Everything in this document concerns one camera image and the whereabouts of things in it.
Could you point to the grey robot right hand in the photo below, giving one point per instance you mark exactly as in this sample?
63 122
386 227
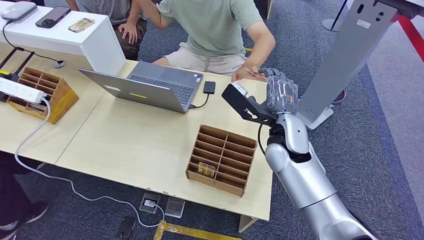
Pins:
281 96

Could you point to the person's left hand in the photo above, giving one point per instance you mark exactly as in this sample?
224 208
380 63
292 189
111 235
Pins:
242 75
128 31

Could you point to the wooden slotted card box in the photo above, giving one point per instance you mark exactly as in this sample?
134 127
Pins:
232 159

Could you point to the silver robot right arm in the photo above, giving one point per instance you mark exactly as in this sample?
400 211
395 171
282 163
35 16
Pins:
304 182

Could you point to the person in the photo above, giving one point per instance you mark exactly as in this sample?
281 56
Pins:
99 10
212 30
13 198

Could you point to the black external drive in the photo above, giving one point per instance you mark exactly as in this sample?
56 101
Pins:
209 87

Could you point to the white desk riser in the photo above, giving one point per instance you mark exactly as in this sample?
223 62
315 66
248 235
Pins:
96 46

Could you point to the round dark floor base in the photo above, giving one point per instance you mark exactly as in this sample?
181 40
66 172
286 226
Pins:
340 97

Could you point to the grey laptop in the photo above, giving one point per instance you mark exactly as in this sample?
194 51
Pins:
145 91

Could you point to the black smartphone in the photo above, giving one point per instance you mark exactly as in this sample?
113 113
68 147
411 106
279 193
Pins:
53 17

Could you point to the silver kiosk stand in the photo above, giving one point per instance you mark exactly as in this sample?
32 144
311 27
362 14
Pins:
344 49

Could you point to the black stanchion with round base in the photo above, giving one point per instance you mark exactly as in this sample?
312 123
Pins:
329 24

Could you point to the wooden compartment organizer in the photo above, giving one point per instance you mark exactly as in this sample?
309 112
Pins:
61 97

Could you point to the grey flat box device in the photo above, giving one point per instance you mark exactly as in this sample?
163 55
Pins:
18 10

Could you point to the cards in wooden organizer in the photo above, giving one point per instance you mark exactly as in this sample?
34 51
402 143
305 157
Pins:
34 107

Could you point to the black folding stand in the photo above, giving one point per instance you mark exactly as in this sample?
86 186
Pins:
13 76

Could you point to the white power strip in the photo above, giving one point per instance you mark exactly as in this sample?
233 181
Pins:
18 89

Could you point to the clear floor socket lid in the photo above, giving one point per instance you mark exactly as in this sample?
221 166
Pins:
174 207

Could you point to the floor socket box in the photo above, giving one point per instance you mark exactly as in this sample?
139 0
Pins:
149 203

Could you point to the black floor object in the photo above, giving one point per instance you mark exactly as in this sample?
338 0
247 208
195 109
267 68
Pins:
125 228

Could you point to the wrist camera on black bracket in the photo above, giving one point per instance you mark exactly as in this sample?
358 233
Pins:
240 102

